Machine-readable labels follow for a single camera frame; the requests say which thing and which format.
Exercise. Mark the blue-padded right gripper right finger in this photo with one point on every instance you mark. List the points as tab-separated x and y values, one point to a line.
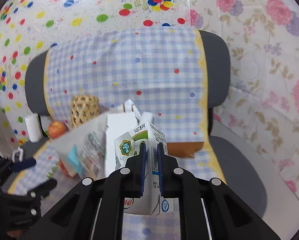
208	209

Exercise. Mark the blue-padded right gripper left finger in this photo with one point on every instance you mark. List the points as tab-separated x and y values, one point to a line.
93	209

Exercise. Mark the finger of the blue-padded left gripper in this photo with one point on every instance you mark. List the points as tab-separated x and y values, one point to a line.
42	190
22	165

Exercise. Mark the white green milk carton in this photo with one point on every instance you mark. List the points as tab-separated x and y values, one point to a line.
129	145

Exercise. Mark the clear plastic trash bag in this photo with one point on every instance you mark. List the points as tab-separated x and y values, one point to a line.
126	107

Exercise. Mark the orange knitted cloth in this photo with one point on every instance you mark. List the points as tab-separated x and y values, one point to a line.
63	169

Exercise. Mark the white paper roll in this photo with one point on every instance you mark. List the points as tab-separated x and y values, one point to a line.
33	127

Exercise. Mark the dark grey chair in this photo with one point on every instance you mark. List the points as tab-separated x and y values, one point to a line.
238	171

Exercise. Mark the red apple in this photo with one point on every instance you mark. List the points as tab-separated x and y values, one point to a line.
56	129

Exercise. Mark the brown knife sheath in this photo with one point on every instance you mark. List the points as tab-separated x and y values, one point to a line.
184	149

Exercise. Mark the woven bamboo basket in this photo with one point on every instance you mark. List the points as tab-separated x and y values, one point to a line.
83	108

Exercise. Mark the blue checked cloth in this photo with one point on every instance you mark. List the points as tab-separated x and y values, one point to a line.
163	70

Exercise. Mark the balloon pattern plastic sheet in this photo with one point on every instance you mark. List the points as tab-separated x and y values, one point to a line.
30	27

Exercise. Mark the floral pattern plastic sheet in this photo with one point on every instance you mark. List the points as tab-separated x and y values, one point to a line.
262	106

